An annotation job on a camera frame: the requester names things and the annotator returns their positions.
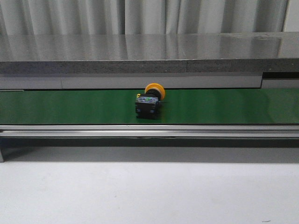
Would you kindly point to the yellow mushroom push button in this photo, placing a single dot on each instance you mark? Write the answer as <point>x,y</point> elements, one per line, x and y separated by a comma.
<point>147,104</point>

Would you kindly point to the green conveyor belt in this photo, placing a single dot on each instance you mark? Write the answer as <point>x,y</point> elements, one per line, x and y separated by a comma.
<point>180,106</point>

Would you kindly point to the grey stone slab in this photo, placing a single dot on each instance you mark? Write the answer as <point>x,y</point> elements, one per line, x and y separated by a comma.
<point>95,54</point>

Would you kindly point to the rear grey conveyor guard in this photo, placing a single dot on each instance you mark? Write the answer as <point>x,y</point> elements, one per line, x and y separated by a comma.
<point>198,80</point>

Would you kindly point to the grey pleated curtain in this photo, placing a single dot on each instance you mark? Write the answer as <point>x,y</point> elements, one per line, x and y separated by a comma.
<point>61,17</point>

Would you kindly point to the front aluminium conveyor rail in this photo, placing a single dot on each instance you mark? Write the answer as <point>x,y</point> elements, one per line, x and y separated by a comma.
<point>150,131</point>

